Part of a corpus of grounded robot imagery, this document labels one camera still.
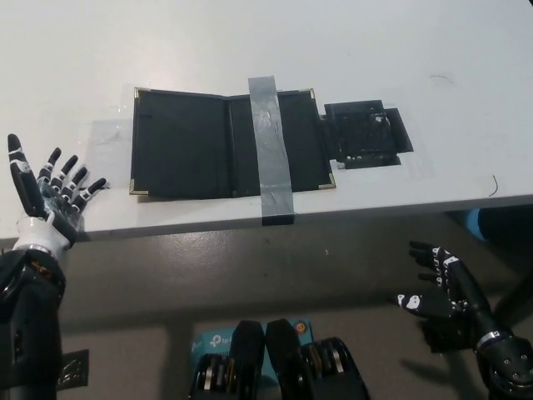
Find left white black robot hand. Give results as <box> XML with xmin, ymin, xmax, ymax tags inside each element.
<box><xmin>7</xmin><ymin>132</ymin><xmax>108</xmax><ymax>252</ymax></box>

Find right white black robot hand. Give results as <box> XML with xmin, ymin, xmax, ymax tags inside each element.
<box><xmin>394</xmin><ymin>240</ymin><xmax>514</xmax><ymax>348</ymax></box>

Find black diary with gold corners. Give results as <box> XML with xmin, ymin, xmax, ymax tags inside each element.
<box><xmin>128</xmin><ymin>86</ymin><xmax>337</xmax><ymax>199</ymax></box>

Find blue rounded object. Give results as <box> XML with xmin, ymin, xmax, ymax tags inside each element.
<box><xmin>465</xmin><ymin>210</ymin><xmax>486</xmax><ymax>243</ymax></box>

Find clear plastic sheet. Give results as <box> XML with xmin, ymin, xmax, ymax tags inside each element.
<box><xmin>89</xmin><ymin>118</ymin><xmax>137</xmax><ymax>188</ymax></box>

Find large black tape patch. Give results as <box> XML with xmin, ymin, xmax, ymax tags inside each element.
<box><xmin>319</xmin><ymin>99</ymin><xmax>415</xmax><ymax>170</ymax></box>

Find teal TP-Link box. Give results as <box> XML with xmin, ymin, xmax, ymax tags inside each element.
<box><xmin>191</xmin><ymin>318</ymin><xmax>313</xmax><ymax>380</ymax></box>

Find grey duct tape strip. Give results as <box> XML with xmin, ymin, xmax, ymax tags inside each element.
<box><xmin>247</xmin><ymin>76</ymin><xmax>298</xmax><ymax>228</ymax></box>

